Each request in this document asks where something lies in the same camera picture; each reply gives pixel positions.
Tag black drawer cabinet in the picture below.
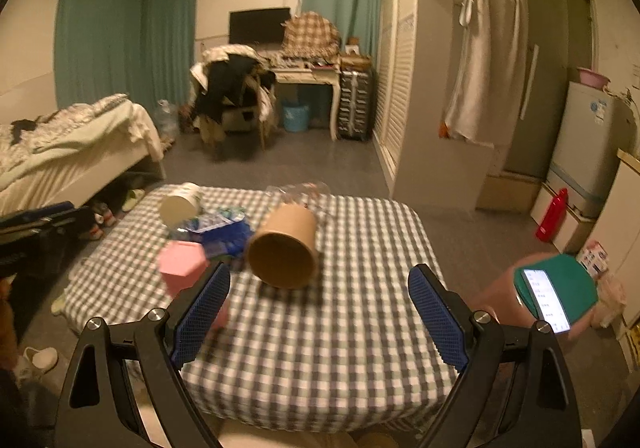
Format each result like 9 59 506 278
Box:
337 70 375 143

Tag smartphone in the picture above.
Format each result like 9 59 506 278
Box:
520 268 572 335

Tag plaid blanket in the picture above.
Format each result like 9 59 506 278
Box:
280 12 342 59

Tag shoes under bed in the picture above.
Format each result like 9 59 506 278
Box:
77 188 147 241

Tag white slipper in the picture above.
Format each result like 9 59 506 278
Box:
15 347 59 376

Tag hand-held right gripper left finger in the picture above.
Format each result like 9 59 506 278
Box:
54 259 232 448

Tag blue waste bin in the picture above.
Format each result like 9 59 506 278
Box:
281 102 310 133

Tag white desk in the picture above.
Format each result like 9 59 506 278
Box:
260 52 343 141

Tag pink hexagonal box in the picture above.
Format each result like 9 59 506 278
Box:
158 241 231 331

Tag white round jar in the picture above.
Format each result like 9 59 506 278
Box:
159 182 203 227

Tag clear plastic bottle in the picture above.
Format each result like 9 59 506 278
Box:
264 181 333 216

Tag black bag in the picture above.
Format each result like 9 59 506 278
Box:
0 200 96 289

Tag red bottle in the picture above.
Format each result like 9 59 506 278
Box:
535 188 569 243

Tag white hanging garment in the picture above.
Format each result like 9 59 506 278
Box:
442 0 528 145

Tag brown paper cup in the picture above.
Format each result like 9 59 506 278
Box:
246 204 320 289

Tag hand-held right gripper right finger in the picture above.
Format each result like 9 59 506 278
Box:
407 264 584 448

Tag pink stool with green top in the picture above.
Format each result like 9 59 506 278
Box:
467 253 600 354

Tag pink basin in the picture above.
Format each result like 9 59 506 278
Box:
577 67 612 89

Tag bed with beige bedding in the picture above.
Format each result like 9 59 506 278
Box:
0 94 167 217

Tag white louvered wardrobe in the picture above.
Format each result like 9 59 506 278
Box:
372 0 473 213

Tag chair piled with clothes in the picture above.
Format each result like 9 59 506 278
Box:
189 44 279 152

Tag white small refrigerator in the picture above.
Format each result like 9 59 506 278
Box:
545 80 632 219

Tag grey green door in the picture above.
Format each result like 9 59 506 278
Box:
502 0 596 181

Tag blue plastic packet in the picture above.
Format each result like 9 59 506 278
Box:
170 208 251 259

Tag large clear water bottle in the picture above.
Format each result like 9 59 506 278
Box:
154 100 180 141

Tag black monitor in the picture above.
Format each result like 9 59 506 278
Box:
229 8 292 44

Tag checkered tablecloth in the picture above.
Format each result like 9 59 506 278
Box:
64 185 463 433

